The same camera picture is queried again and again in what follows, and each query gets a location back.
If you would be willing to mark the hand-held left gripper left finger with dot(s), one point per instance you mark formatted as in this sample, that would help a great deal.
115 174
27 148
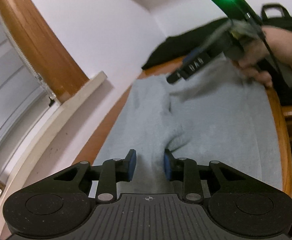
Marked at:
132 166

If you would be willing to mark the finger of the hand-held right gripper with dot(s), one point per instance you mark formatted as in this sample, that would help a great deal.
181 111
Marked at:
198 66
193 56

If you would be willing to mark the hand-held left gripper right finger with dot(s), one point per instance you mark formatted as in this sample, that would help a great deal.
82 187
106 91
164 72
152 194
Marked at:
167 167

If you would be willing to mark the grey printed sweatshirt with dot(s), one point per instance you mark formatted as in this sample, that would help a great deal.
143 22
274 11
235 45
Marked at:
211 120

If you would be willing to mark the person's right hand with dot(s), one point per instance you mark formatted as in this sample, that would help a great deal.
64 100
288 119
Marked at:
288 50

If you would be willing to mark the beige window sill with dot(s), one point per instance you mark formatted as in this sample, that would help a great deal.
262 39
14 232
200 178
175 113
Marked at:
48 130

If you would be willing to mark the grey window blind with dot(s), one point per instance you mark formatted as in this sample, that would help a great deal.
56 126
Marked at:
0 80

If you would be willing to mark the wooden window frame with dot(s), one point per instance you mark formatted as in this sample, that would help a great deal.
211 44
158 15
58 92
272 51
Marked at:
35 35

